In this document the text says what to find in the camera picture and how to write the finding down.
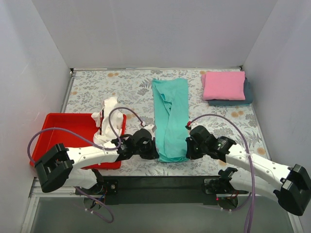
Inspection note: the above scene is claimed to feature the teal t shirt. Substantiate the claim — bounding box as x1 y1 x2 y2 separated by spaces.
152 78 189 163

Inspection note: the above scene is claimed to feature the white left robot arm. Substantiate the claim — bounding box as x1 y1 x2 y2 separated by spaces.
34 128 159 193

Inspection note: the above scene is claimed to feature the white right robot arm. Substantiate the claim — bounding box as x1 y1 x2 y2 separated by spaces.
186 125 311 216

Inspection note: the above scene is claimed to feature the white t shirt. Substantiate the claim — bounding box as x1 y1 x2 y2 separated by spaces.
91 97 123 145

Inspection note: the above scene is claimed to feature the folded pink t shirt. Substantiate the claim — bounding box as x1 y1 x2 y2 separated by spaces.
201 71 245 100

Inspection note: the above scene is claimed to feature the red plastic tray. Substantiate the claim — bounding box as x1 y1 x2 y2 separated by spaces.
30 112 127 169

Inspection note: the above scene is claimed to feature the folded dark blue t shirt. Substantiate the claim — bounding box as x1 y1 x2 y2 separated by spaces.
208 78 253 106

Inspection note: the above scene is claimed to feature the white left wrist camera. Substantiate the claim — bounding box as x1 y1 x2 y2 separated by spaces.
142 124 156 134

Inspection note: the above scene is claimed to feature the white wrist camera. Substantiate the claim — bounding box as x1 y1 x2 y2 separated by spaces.
185 121 192 130
142 124 156 134

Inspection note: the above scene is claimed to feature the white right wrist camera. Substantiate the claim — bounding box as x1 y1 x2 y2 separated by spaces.
185 121 192 130

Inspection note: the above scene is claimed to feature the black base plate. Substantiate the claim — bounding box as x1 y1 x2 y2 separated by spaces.
81 175 233 205

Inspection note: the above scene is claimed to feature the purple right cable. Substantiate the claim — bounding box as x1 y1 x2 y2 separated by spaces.
189 114 257 233

